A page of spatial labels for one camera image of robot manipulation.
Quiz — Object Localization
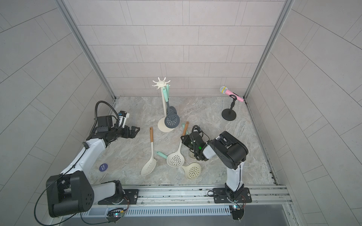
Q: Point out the blue round sticker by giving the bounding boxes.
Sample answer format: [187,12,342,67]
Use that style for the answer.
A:
[99,163,108,172]

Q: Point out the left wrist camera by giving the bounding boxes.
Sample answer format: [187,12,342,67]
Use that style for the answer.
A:
[118,110,130,129]

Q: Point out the cream skimmer wooden handle left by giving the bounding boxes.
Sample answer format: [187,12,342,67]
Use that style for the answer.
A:
[141,127,157,176]

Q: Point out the cream utensil rack stand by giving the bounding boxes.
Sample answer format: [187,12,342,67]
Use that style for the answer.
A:
[152,77,174,133]

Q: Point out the cream skimmer green handle right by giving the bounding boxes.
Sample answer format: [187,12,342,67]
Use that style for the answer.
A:
[181,122,199,159]

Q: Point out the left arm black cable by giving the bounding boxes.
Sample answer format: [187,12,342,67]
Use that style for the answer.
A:
[90,100,121,133]

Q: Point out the black microphone stand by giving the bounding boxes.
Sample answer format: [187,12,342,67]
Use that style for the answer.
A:
[222,95,237,121]

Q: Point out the cream skimmer green handle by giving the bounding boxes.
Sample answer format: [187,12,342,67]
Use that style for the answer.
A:
[156,151,201,179]
[181,122,199,159]

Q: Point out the grey skimmer green handle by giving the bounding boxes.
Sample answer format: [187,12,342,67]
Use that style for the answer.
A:
[162,87,180,129]
[166,84,177,114]

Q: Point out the pink toy microphone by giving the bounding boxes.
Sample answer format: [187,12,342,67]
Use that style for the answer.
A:
[220,86,244,102]

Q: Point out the cream skimmer green handle bottom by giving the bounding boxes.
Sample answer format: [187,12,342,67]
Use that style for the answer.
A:
[156,151,201,179]

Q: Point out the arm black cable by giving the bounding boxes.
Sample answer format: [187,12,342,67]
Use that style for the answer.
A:
[191,125,210,162]
[90,100,121,133]

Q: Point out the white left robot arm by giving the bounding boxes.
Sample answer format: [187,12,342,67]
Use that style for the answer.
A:
[46,111,140,218]

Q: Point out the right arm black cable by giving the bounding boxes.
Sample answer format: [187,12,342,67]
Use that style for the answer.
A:
[191,125,210,162]

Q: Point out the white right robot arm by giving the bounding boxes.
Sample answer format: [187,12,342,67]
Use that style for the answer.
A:
[181,131,248,201]

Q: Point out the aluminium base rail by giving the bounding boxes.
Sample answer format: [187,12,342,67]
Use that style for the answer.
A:
[123,185,293,207]

